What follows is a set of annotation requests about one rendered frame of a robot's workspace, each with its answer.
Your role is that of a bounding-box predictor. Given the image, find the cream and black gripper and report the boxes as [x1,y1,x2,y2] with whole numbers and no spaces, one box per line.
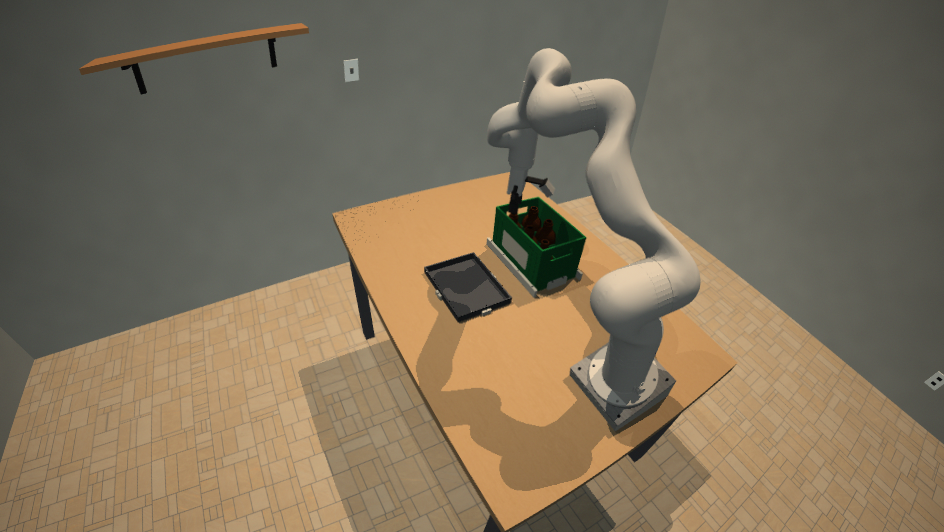
[507,163,532,214]

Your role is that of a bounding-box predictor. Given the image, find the green crate with dividers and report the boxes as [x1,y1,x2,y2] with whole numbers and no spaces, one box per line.
[492,197,587,291]

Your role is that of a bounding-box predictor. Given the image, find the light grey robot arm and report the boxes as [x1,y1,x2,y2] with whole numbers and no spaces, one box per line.
[487,48,700,407]

